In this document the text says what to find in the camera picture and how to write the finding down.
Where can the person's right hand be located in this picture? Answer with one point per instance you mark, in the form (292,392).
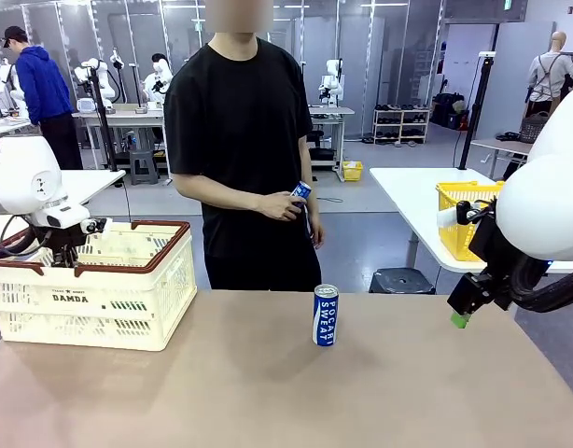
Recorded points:
(282,207)

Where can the small yellow bin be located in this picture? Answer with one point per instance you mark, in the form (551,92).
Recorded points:
(353,171)

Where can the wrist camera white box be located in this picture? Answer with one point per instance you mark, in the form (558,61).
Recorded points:
(97,226)
(447,217)

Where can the black bag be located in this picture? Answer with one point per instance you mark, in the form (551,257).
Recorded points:
(447,109)

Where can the man in blue hoodie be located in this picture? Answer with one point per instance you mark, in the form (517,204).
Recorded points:
(44,98)

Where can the person in black t-shirt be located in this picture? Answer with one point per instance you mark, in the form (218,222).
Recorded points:
(235,140)

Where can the mannequin with grey shirt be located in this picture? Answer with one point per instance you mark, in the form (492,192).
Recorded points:
(550,74)

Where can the black tripod pole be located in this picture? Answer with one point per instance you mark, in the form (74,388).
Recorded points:
(102,121)

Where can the large white table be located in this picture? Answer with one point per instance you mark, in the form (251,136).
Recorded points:
(408,200)

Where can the person's right forearm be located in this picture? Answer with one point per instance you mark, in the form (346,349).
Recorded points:
(221,198)

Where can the seated person in white shirt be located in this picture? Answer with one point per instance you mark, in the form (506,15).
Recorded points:
(151,84)

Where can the grey plastic stool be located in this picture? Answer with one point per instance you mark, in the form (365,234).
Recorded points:
(144,168)

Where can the black pole with white camera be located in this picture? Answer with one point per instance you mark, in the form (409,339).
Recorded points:
(475,112)

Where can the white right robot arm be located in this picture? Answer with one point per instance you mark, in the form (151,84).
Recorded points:
(548,205)

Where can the short blue white-print can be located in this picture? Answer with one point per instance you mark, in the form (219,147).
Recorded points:
(301,191)

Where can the small white lab robot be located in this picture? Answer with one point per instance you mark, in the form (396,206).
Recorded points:
(332,79)
(161,74)
(13,84)
(100,77)

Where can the person's left hand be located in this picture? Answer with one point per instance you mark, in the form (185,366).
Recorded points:
(317,233)

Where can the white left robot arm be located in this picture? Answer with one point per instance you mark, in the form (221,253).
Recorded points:
(20,177)

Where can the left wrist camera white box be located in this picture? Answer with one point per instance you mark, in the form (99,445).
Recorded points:
(97,226)

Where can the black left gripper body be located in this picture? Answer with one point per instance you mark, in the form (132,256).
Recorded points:
(62,240)

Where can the white lab desk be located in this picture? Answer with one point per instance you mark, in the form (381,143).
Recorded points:
(128,116)
(333,112)

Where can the dark wicker basket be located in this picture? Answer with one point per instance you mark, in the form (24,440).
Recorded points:
(534,128)

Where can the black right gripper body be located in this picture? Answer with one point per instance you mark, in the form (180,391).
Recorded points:
(489,247)

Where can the person's left forearm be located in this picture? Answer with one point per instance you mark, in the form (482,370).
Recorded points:
(309,177)

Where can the black stool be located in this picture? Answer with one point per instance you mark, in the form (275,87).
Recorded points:
(401,281)

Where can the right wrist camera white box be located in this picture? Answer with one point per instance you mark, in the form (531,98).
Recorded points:
(447,217)

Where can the white shoe rack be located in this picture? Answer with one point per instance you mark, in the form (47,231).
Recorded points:
(401,126)

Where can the yellow plastic basket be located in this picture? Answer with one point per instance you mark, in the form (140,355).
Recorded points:
(459,224)

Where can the tall blue Pocari Sweat can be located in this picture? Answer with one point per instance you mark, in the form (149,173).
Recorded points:
(325,317)

